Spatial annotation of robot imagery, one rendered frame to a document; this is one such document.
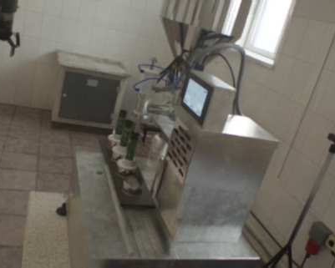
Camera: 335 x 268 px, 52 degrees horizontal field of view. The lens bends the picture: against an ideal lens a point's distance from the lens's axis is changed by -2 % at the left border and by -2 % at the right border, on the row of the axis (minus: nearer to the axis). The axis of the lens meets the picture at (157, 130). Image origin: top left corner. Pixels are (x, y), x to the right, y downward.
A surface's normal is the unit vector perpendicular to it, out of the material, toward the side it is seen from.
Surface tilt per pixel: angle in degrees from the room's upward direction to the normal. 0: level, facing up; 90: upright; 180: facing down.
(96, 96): 90
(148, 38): 90
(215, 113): 90
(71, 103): 91
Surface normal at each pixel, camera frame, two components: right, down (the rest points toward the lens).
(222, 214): 0.26, 0.39
